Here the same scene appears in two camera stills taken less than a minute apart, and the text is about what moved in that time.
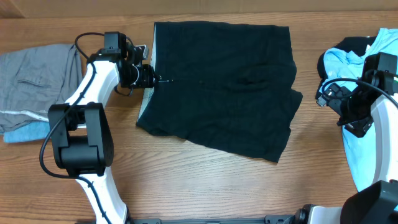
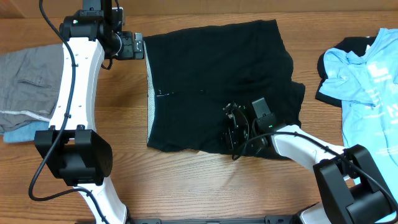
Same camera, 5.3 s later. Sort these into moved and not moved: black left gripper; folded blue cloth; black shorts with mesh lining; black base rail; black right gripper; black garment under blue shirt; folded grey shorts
Moved: black left gripper; black right gripper; black shorts with mesh lining
Not moved: black base rail; black garment under blue shirt; folded grey shorts; folded blue cloth
